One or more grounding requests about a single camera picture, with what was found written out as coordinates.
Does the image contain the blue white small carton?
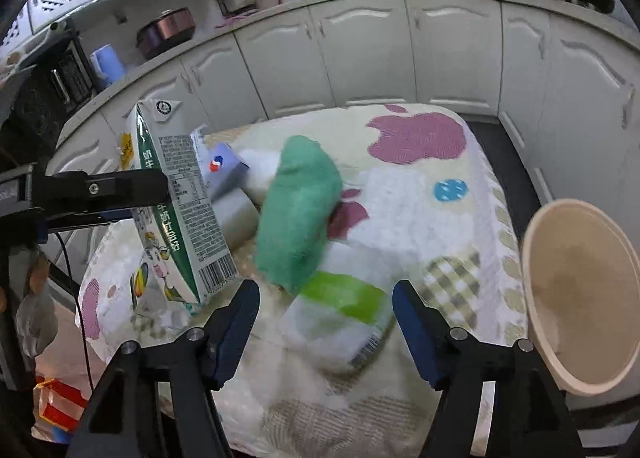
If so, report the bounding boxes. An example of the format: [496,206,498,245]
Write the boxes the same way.
[191,125,251,199]

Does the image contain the printed blanket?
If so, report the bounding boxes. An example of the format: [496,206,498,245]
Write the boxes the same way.
[75,103,531,458]

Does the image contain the beige round bin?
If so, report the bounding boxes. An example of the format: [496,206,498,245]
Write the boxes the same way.
[520,199,640,398]

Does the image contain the black cable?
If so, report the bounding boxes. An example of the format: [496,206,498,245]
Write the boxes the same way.
[52,230,93,389]

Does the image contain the black floor mat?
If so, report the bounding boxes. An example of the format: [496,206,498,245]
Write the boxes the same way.
[467,120,543,219]

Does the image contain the green cloth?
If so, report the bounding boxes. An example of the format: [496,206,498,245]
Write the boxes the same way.
[254,135,344,295]

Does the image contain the black oven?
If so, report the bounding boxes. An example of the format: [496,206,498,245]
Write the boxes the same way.
[0,30,96,174]

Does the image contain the white green packet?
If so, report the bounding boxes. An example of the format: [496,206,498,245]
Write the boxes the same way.
[280,272,396,376]

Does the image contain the white kitchen cabinets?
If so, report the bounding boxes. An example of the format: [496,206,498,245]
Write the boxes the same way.
[47,0,640,219]

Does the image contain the blue cup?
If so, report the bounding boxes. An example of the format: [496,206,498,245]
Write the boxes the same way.
[90,45,126,89]

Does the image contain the red white bag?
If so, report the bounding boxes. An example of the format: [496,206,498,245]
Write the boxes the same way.
[32,377,91,444]

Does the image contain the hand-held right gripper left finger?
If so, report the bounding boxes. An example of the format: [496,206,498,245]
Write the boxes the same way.
[67,279,262,458]

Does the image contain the green white milk carton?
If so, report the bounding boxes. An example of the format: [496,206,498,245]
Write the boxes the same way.
[120,99,240,306]

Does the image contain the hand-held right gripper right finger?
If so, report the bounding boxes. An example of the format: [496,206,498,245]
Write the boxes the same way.
[392,280,586,458]

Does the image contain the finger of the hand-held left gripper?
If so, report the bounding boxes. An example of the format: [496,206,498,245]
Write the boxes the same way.
[30,169,170,215]
[45,209,135,235]

